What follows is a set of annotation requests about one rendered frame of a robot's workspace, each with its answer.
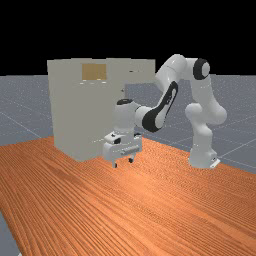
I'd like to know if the pale cabinet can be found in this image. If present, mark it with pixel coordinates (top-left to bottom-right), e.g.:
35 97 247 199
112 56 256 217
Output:
46 58 127 164

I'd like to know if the pale cabinet drawer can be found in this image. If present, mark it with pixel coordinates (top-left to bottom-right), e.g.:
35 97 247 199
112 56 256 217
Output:
80 58 157 85

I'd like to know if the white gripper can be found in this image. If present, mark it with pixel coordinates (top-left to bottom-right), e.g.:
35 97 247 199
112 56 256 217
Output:
101 131 144 169

